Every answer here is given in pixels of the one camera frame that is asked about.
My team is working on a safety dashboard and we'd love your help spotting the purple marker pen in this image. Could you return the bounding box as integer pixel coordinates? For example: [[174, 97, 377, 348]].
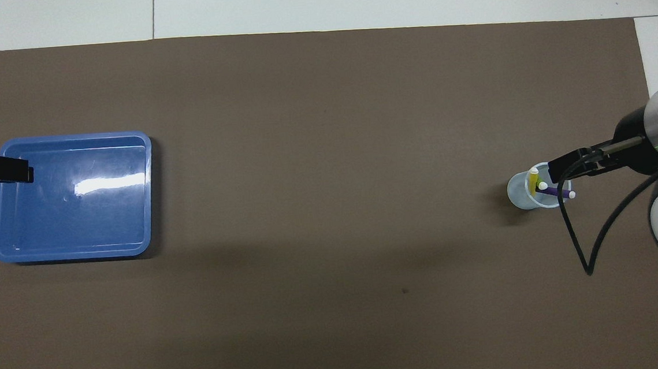
[[535, 184, 577, 202]]

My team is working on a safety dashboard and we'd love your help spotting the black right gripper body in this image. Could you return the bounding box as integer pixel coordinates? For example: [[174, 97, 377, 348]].
[[587, 104, 658, 180]]

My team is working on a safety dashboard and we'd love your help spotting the brown table mat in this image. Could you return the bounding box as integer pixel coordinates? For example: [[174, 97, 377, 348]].
[[0, 4, 658, 369]]

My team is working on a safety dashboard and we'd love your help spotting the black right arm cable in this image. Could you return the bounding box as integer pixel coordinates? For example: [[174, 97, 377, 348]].
[[552, 136, 658, 278]]

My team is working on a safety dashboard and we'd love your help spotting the blue plastic tray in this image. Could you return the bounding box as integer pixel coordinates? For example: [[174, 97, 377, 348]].
[[0, 129, 159, 266]]

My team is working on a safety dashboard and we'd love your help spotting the pale blue plastic cup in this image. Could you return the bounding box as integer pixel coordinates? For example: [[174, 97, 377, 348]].
[[505, 160, 573, 212]]

